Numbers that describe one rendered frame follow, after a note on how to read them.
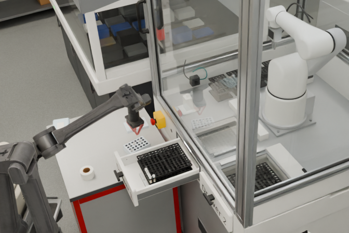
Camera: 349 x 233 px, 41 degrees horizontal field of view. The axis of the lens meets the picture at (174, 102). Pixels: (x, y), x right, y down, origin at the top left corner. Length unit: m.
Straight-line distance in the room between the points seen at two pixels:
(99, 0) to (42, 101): 1.96
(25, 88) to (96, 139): 2.09
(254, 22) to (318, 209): 1.06
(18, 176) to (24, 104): 3.12
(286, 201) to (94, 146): 1.15
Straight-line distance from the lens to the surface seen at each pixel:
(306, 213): 2.14
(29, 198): 1.49
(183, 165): 2.27
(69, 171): 2.55
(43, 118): 4.24
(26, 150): 1.39
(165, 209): 2.74
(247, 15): 1.38
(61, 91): 4.52
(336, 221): 2.34
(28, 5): 5.98
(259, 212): 1.95
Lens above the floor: 2.50
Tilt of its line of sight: 37 degrees down
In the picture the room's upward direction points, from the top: 5 degrees counter-clockwise
